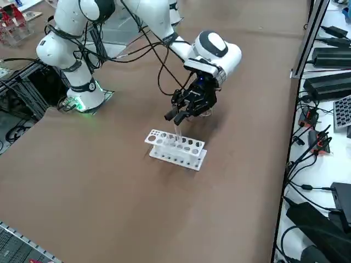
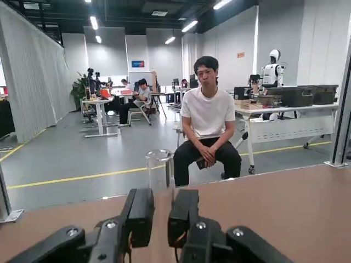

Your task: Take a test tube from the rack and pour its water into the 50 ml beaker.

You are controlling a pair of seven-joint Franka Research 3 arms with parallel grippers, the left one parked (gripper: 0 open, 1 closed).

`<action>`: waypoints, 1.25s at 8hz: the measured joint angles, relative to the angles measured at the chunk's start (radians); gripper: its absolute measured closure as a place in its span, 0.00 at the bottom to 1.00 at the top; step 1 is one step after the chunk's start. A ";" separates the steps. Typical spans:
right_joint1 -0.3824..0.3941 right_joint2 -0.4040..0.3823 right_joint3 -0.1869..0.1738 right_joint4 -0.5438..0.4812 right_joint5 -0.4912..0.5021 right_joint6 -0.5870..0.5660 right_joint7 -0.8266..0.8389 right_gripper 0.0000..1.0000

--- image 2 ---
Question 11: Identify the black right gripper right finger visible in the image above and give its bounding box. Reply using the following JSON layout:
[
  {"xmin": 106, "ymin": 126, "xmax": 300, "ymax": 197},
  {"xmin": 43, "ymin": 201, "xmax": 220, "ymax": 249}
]
[{"xmin": 167, "ymin": 190, "xmax": 294, "ymax": 263}]

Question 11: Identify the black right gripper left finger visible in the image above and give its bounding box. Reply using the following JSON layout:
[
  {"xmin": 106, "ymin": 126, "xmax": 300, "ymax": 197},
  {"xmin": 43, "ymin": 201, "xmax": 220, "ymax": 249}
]
[{"xmin": 8, "ymin": 188, "xmax": 156, "ymax": 263}]

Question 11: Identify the clear glass test tube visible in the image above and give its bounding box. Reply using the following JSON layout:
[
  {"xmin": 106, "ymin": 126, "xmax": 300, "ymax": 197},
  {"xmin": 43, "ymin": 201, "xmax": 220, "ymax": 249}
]
[{"xmin": 145, "ymin": 148, "xmax": 176, "ymax": 199}]

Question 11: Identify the seated person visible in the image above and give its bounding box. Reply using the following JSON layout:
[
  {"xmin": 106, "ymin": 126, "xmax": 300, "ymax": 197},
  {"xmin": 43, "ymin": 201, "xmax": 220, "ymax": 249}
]
[{"xmin": 173, "ymin": 56, "xmax": 242, "ymax": 187}]

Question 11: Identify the white standing desk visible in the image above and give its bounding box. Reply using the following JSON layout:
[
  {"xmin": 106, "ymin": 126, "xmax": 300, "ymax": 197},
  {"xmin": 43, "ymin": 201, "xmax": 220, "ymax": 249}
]
[{"xmin": 80, "ymin": 94, "xmax": 122, "ymax": 139}]

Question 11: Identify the person at desk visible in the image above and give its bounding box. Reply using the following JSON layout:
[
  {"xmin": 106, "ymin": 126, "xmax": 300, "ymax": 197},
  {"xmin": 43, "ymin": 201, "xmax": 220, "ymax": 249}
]
[{"xmin": 118, "ymin": 78, "xmax": 152, "ymax": 125}]

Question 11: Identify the wooden box stack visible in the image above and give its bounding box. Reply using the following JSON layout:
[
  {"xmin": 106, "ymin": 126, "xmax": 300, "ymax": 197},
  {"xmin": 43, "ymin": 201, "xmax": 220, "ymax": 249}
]
[{"xmin": 234, "ymin": 99, "xmax": 260, "ymax": 111}]

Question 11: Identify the white folding desk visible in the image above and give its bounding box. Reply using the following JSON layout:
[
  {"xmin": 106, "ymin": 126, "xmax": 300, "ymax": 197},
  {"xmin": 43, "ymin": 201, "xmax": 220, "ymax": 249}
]
[{"xmin": 234, "ymin": 103, "xmax": 340, "ymax": 175}]

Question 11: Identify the black desktop device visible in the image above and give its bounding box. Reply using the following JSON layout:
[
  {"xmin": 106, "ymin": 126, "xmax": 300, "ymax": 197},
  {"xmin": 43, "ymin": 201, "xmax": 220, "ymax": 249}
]
[{"xmin": 234, "ymin": 87, "xmax": 252, "ymax": 100}]

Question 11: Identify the green potted plant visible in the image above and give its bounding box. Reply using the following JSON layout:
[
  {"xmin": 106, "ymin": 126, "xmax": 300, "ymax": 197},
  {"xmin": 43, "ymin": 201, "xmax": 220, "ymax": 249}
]
[{"xmin": 70, "ymin": 71, "xmax": 89, "ymax": 112}]

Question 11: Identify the dark equipment case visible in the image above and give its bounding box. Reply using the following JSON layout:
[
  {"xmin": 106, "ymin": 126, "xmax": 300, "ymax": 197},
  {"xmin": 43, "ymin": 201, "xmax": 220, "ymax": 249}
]
[
  {"xmin": 312, "ymin": 84, "xmax": 339, "ymax": 105},
  {"xmin": 266, "ymin": 84, "xmax": 314, "ymax": 108}
]

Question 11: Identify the black draped table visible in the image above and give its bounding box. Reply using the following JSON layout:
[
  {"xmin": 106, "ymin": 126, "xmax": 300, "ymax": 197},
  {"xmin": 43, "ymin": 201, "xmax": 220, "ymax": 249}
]
[{"xmin": 0, "ymin": 100, "xmax": 16, "ymax": 140}]

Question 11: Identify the white humanoid robot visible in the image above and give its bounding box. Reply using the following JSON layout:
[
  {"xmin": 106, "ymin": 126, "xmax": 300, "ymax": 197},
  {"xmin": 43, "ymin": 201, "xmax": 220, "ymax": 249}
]
[{"xmin": 260, "ymin": 49, "xmax": 286, "ymax": 88}]

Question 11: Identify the white curtain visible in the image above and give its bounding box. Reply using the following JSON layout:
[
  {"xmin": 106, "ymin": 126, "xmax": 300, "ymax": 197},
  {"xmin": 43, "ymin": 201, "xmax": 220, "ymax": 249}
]
[{"xmin": 0, "ymin": 2, "xmax": 70, "ymax": 145}]

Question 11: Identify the aluminium frame post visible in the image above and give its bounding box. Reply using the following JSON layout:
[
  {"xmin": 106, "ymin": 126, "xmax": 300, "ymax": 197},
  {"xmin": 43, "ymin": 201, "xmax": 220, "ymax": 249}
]
[
  {"xmin": 0, "ymin": 164, "xmax": 25, "ymax": 223},
  {"xmin": 323, "ymin": 48, "xmax": 351, "ymax": 168}
]

